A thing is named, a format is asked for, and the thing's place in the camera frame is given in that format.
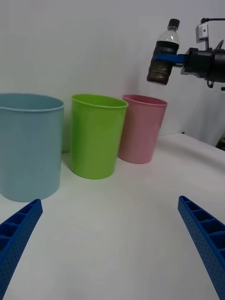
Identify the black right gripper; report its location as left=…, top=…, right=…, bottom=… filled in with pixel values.
left=153, top=48, right=215, bottom=80

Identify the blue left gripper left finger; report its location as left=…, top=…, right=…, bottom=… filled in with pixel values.
left=0, top=198, right=44, bottom=300

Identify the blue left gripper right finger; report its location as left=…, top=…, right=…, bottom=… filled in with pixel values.
left=177, top=195, right=225, bottom=300

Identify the dark plastic bottle black cap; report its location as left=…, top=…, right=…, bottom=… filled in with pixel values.
left=147, top=18, right=180, bottom=86

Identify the pink plastic bin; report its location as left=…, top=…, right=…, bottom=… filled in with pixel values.
left=117, top=94, right=168, bottom=165

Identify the pale blue plastic bin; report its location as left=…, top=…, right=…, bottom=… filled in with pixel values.
left=0, top=93, right=65, bottom=203

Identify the green plastic bin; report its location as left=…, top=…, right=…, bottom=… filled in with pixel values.
left=69, top=93, right=129, bottom=180

